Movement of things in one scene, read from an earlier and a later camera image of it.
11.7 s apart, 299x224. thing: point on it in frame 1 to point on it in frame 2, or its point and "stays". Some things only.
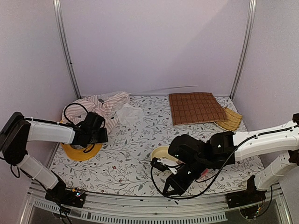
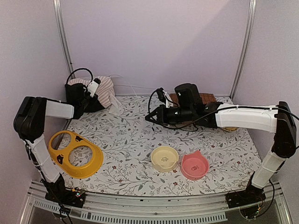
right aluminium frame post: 252,9 stays
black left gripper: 104,137 to 94,101
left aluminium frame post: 60,18 stays
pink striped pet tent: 113,107 to 105,93
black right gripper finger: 168,182 to 157,116
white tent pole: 167,88 to 128,82
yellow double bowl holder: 79,154 to 60,157
